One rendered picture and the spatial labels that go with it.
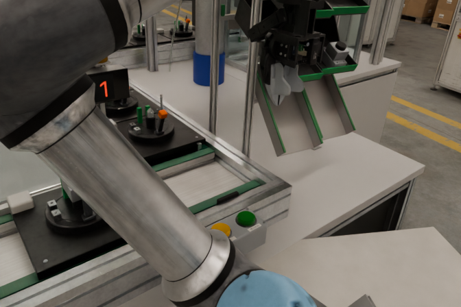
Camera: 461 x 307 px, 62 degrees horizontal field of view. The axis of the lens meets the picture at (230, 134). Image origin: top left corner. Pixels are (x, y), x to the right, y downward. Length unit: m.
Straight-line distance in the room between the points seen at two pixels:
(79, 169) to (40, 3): 0.20
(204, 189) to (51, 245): 0.40
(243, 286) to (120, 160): 0.21
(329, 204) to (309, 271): 0.26
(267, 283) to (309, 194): 0.70
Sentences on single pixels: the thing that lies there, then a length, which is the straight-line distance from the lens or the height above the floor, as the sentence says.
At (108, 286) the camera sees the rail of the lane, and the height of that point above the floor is 0.93.
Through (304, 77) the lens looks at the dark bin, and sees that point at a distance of 1.01.
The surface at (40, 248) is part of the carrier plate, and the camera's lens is 0.84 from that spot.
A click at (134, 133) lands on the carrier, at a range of 1.15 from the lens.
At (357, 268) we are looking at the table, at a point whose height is 0.86.
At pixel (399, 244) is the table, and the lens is 1.07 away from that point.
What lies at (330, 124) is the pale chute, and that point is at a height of 1.02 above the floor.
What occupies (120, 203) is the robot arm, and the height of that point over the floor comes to 1.24.
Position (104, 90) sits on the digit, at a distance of 0.90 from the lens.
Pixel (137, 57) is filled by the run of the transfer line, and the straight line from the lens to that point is 2.15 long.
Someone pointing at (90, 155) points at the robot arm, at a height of 1.30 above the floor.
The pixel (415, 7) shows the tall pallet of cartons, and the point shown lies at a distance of 9.73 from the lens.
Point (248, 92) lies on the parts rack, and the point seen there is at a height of 1.14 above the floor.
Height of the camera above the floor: 1.52
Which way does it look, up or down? 27 degrees down
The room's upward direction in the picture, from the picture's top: 3 degrees clockwise
